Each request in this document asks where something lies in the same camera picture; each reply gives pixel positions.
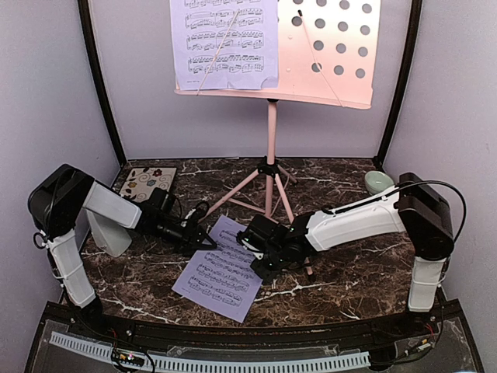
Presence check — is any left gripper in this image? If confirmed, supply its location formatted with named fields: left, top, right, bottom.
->
left=154, top=217, right=217, bottom=256

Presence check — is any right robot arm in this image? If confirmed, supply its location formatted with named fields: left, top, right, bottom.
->
left=236, top=173, right=462, bottom=337

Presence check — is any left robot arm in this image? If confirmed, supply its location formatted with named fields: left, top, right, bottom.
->
left=27, top=164, right=217, bottom=309

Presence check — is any floral patterned tile coaster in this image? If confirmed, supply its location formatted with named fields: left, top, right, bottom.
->
left=113, top=166, right=176, bottom=203

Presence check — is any pale green ceramic bowl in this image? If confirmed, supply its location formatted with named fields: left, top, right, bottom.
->
left=364, top=171, right=394, bottom=195

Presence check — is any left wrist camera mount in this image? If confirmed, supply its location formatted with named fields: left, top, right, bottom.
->
left=184, top=200, right=210, bottom=221

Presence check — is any black front rail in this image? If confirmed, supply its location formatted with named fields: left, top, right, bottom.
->
left=132, top=322, right=376, bottom=350

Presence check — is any grey slotted cable duct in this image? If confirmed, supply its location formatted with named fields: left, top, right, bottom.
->
left=48, top=332, right=370, bottom=372

